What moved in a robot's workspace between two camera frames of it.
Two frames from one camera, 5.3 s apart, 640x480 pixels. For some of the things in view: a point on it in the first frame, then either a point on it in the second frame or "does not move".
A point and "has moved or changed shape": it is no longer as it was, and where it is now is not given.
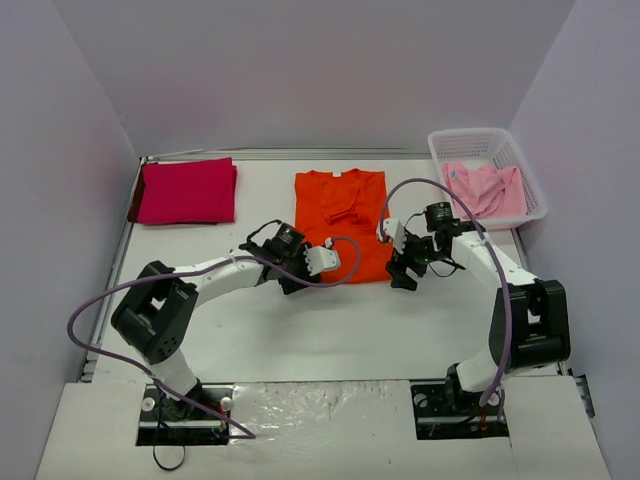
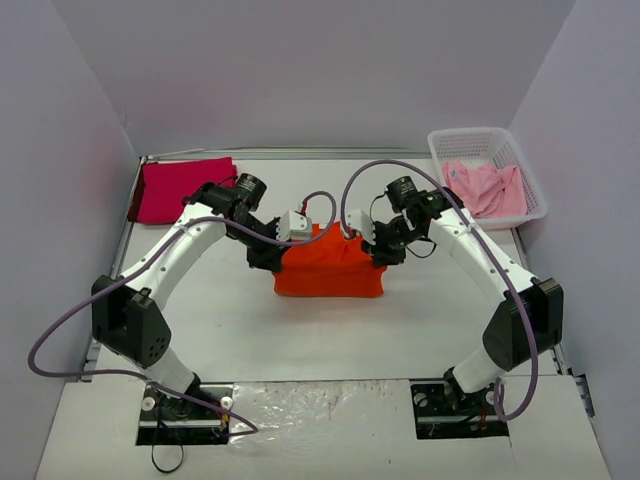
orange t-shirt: x=347 y=212 has moved or changed shape
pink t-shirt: x=486 y=191 does not move
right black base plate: x=442 y=409 does not move
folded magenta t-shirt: x=189 y=191 does not move
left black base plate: x=165 y=420 does not move
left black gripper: x=293 y=279 → x=267 y=255
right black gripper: x=407 y=257 → x=384 y=253
